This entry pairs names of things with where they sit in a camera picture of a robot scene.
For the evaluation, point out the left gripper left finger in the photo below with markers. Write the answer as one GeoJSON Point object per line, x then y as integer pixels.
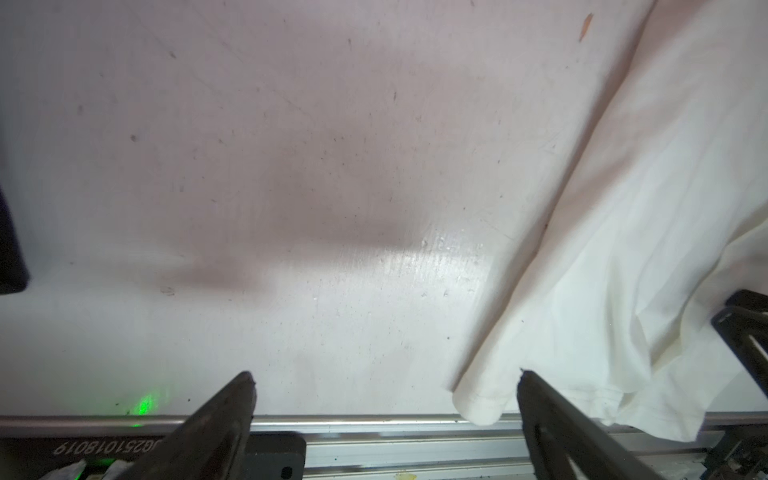
{"type": "Point", "coordinates": [210, 444]}

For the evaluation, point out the folded black t shirt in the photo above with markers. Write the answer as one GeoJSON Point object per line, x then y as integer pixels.
{"type": "Point", "coordinates": [14, 275]}

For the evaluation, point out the white t shirt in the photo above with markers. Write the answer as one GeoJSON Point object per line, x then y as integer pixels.
{"type": "Point", "coordinates": [662, 219]}

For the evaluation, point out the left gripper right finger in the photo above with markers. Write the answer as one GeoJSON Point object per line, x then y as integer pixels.
{"type": "Point", "coordinates": [560, 439]}

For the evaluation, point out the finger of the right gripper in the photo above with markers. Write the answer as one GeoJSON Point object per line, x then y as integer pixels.
{"type": "Point", "coordinates": [742, 325]}

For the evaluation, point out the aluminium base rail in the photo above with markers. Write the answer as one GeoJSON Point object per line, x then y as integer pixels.
{"type": "Point", "coordinates": [356, 447]}

